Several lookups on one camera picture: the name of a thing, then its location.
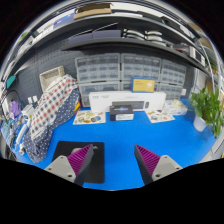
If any wall shelf with stored items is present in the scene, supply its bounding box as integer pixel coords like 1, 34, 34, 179
6, 1, 214, 78

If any small black box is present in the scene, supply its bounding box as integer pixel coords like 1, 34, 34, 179
109, 104, 135, 122

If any black mouse pad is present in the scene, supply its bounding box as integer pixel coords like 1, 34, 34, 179
52, 140, 105, 185

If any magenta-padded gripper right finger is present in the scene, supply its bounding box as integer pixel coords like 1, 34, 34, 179
134, 144, 184, 186

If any green plant in white pot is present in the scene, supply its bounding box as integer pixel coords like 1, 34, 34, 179
189, 87, 224, 138

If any long white keyboard box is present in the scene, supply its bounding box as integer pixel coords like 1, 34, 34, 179
88, 90, 167, 113

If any yellow card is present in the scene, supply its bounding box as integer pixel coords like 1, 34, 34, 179
130, 77, 157, 94

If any red and blue checked cloth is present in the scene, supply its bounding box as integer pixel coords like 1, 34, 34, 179
30, 73, 79, 141

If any white and blue box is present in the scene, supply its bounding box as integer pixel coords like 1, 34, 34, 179
163, 99, 188, 117

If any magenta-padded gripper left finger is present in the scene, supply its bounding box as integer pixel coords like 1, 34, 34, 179
44, 143, 95, 187

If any navy polka dot cloth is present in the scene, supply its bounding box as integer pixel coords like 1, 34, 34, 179
22, 88, 82, 164

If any pale woven basket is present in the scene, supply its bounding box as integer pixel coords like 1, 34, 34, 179
38, 65, 66, 93

